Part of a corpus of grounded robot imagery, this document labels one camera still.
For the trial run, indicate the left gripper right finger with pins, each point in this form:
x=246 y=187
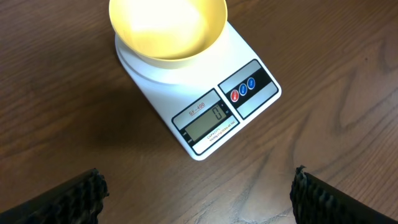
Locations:
x=316 y=202

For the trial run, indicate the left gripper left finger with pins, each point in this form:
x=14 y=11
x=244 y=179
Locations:
x=76 y=201

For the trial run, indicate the white digital kitchen scale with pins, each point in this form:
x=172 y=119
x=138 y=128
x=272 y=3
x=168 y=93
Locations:
x=206 y=103

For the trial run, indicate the pale yellow plastic bowl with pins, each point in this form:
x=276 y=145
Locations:
x=168 y=33

